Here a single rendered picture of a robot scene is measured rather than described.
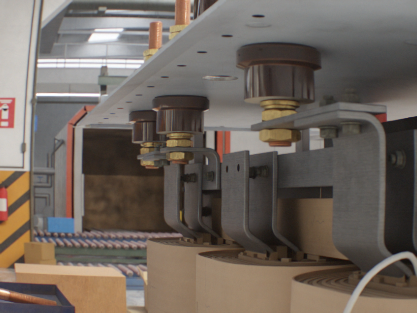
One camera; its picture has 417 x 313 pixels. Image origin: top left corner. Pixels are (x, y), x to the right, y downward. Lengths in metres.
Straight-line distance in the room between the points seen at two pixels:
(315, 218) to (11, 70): 10.54
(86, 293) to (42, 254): 8.43
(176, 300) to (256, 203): 0.36
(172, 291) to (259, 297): 0.48
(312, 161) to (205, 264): 0.28
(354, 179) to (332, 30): 0.17
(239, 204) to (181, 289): 0.38
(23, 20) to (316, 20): 10.98
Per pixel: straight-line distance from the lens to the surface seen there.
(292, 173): 1.13
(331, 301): 0.78
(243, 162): 1.17
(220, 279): 1.16
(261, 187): 1.23
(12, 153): 11.44
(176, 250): 1.52
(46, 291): 2.19
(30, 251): 10.88
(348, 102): 0.75
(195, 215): 1.63
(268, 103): 0.96
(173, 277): 1.54
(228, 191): 1.24
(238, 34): 0.90
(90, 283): 2.37
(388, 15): 0.78
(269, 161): 1.20
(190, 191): 1.67
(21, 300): 1.84
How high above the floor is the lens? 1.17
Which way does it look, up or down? 3 degrees up
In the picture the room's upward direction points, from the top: 1 degrees clockwise
